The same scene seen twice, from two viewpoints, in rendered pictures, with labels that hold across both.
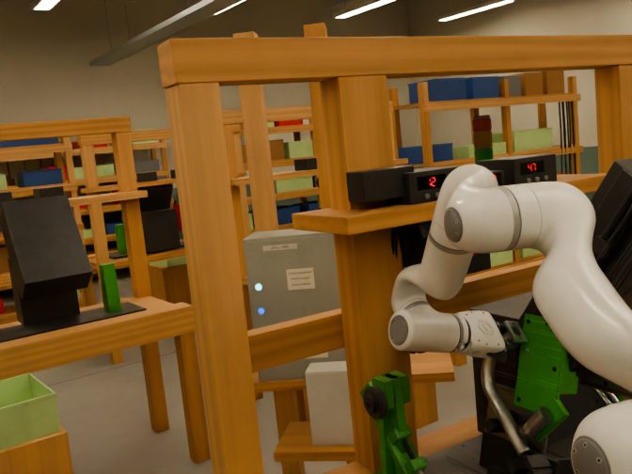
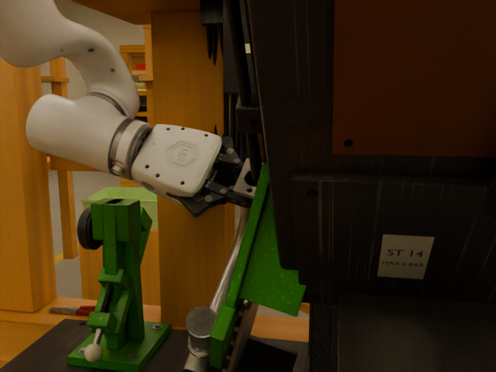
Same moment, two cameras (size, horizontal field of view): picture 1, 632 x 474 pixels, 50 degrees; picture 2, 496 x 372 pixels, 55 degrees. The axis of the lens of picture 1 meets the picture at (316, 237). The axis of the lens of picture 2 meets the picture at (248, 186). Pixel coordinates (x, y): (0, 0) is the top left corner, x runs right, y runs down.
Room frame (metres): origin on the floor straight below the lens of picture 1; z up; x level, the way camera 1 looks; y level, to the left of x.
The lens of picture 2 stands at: (1.04, -0.83, 1.34)
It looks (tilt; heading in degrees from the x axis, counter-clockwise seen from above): 10 degrees down; 41
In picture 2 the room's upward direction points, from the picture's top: straight up
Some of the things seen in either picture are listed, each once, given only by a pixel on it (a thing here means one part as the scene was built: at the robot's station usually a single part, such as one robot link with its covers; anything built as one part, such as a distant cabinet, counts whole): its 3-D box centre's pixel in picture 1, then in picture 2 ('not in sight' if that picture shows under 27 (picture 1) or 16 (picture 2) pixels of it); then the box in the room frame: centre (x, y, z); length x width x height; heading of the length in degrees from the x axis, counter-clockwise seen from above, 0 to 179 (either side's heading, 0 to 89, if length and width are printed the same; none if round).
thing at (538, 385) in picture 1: (550, 361); (278, 242); (1.48, -0.49, 1.17); 0.13 x 0.12 x 0.20; 120
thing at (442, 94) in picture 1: (495, 181); not in sight; (7.44, -2.00, 1.14); 2.45 x 0.55 x 2.28; 124
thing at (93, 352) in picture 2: not in sight; (97, 339); (1.41, -0.18, 0.96); 0.06 x 0.03 x 0.06; 30
